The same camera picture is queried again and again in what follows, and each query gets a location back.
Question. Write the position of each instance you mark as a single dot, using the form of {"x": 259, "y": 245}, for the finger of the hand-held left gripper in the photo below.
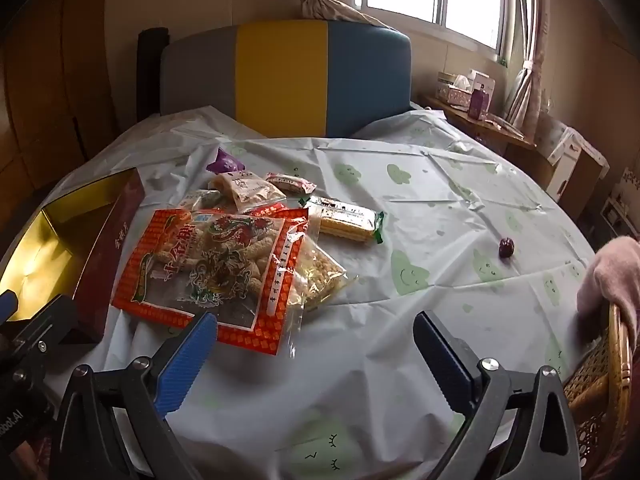
{"x": 50, "y": 320}
{"x": 6, "y": 306}

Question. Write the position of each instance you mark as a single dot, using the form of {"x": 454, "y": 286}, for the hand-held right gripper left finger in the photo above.
{"x": 186, "y": 360}

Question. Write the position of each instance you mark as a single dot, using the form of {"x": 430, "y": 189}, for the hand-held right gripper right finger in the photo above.
{"x": 444, "y": 360}

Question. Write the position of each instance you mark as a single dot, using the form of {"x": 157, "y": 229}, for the large orange snack bag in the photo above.
{"x": 200, "y": 260}

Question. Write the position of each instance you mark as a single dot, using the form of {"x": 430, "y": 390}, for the red gift box gold interior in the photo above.
{"x": 115, "y": 240}

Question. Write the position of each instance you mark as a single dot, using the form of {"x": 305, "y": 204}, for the green white snack packet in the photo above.
{"x": 202, "y": 199}

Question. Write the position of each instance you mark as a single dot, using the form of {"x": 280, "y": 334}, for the beige snack packet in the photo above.
{"x": 250, "y": 190}

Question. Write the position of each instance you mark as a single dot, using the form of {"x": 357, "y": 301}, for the purple snack packet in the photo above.
{"x": 225, "y": 162}

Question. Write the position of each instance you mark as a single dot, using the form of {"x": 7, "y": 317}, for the white rose-print candy packet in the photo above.
{"x": 290, "y": 182}

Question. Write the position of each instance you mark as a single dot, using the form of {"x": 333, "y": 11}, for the clear bag of puffed snacks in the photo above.
{"x": 320, "y": 275}

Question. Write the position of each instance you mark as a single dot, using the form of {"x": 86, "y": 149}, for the red date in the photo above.
{"x": 506, "y": 248}

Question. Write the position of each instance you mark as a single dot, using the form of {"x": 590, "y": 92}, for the wicker chair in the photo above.
{"x": 600, "y": 375}

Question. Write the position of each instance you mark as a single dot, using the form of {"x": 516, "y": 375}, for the green corn snack packet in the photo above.
{"x": 345, "y": 222}

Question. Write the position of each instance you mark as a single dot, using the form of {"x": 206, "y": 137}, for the pink fluffy cloth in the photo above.
{"x": 610, "y": 280}

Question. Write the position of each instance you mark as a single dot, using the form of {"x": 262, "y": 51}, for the wooden side table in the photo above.
{"x": 500, "y": 132}

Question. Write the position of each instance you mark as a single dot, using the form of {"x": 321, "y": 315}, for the white cardboard box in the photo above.
{"x": 570, "y": 160}

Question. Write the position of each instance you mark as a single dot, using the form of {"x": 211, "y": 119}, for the purple box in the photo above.
{"x": 478, "y": 102}

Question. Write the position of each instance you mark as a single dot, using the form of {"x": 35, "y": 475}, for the patterned tissue box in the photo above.
{"x": 457, "y": 94}

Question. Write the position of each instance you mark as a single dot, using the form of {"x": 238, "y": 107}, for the small white box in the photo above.
{"x": 484, "y": 79}

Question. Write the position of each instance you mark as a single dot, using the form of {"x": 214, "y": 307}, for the grey yellow blue headboard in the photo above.
{"x": 280, "y": 75}

